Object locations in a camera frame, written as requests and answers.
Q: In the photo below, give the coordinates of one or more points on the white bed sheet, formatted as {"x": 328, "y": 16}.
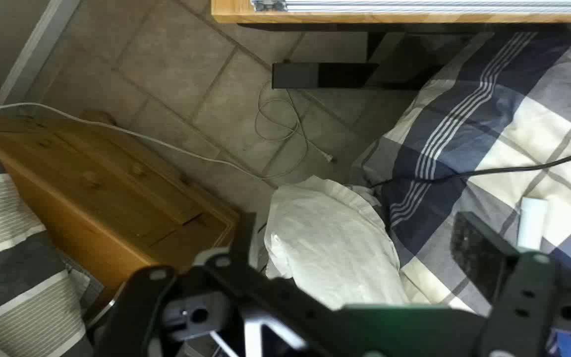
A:
{"x": 332, "y": 244}

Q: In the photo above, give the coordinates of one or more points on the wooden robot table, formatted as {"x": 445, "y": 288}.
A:
{"x": 233, "y": 12}

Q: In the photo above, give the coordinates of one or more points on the grey wall skirting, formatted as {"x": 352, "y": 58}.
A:
{"x": 35, "y": 50}

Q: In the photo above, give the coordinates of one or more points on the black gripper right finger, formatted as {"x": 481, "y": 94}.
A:
{"x": 525, "y": 304}

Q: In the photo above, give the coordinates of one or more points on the white plastic tube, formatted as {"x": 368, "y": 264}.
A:
{"x": 535, "y": 223}

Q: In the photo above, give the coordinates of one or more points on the wooden nightstand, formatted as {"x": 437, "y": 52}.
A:
{"x": 100, "y": 191}

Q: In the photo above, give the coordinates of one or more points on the navy white plaid duvet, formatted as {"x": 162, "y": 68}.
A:
{"x": 497, "y": 131}

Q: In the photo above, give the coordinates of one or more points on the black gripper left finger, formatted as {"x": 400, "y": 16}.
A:
{"x": 144, "y": 298}

